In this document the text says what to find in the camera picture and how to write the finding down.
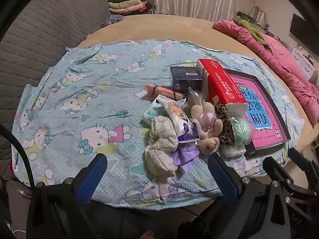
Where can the black box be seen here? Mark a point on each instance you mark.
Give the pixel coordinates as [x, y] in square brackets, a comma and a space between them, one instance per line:
[184, 79]

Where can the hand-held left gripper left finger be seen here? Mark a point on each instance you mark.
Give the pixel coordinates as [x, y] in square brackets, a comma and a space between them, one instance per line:
[92, 178]

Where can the pink box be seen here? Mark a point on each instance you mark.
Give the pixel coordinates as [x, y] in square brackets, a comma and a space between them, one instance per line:
[249, 87]

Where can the dark floral cloth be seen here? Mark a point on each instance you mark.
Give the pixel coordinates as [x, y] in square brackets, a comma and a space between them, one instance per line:
[112, 20]

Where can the green round pouch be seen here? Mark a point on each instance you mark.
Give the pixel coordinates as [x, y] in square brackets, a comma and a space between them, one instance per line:
[240, 129]

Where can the plush bear pink dress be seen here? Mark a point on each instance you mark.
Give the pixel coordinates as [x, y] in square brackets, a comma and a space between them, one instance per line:
[206, 124]

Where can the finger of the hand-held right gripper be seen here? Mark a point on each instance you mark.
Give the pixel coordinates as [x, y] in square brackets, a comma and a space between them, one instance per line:
[276, 171]
[301, 161]

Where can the pink duvet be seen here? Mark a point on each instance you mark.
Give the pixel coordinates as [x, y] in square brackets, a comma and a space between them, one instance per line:
[286, 62]

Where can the small vanity mirror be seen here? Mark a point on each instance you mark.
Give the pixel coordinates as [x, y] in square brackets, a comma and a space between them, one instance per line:
[258, 15]

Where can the clear plastic bag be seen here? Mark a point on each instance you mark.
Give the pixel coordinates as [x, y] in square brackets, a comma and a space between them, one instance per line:
[195, 98]

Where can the grey quilted headboard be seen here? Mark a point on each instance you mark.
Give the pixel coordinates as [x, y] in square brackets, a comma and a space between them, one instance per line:
[49, 29]

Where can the green cloth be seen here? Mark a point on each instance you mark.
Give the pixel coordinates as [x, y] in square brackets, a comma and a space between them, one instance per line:
[254, 33]

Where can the leopard print pouch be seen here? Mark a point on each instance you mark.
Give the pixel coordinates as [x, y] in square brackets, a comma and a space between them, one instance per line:
[224, 124]

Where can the floral tissue packet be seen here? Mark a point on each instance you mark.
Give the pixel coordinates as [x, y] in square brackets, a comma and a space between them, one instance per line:
[152, 112]
[234, 151]

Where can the red tissue pack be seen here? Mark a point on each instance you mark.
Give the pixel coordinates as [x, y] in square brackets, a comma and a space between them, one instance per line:
[219, 79]

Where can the black monitor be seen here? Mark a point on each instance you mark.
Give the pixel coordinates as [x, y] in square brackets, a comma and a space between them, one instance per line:
[305, 32]

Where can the beige bed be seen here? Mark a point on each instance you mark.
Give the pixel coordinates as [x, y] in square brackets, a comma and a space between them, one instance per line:
[174, 27]

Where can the white speckled cloth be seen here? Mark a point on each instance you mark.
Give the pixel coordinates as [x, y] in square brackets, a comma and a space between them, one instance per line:
[162, 139]

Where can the printed cartoon cat blanket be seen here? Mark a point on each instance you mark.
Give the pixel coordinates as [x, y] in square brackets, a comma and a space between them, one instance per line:
[87, 99]

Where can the orange print tissue pack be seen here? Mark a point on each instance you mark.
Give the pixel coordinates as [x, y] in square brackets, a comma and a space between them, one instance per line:
[175, 115]

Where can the plush bear purple dress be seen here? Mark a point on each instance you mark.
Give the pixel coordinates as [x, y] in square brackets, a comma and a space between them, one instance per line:
[185, 156]

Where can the stack of folded clothes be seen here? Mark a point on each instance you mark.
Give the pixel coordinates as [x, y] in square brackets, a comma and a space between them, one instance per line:
[129, 3]

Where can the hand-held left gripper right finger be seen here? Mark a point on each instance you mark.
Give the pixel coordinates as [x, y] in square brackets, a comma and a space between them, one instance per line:
[223, 179]

